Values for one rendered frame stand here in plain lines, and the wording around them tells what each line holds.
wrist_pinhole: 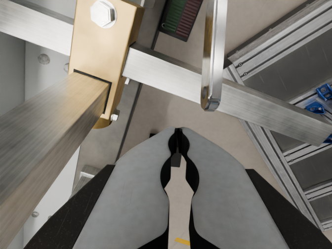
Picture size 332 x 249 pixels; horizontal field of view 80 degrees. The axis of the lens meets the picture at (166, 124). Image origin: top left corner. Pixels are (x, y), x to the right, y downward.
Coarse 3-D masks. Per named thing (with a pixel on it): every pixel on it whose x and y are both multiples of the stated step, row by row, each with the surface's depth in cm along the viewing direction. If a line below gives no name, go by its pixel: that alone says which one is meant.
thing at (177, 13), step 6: (174, 0) 27; (180, 0) 27; (174, 6) 28; (180, 6) 28; (168, 12) 28; (174, 12) 28; (180, 12) 28; (168, 18) 28; (174, 18) 28; (168, 24) 29; (174, 24) 29; (168, 30) 29; (174, 30) 29
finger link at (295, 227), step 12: (252, 180) 8; (264, 180) 8; (264, 192) 7; (276, 192) 7; (276, 204) 7; (288, 204) 7; (276, 216) 7; (288, 216) 7; (300, 216) 7; (288, 228) 6; (300, 228) 6; (312, 228) 6; (288, 240) 6; (300, 240) 6; (312, 240) 6; (324, 240) 6
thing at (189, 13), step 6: (192, 0) 27; (198, 0) 27; (186, 6) 28; (192, 6) 28; (198, 6) 28; (186, 12) 28; (192, 12) 28; (186, 18) 28; (192, 18) 28; (180, 24) 29; (186, 24) 29; (180, 30) 29; (186, 30) 29; (186, 36) 30
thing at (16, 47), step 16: (0, 32) 32; (0, 48) 34; (16, 48) 37; (0, 64) 35; (16, 64) 39; (0, 80) 36; (16, 80) 40; (0, 96) 37; (16, 96) 42; (0, 112) 39; (16, 240) 67
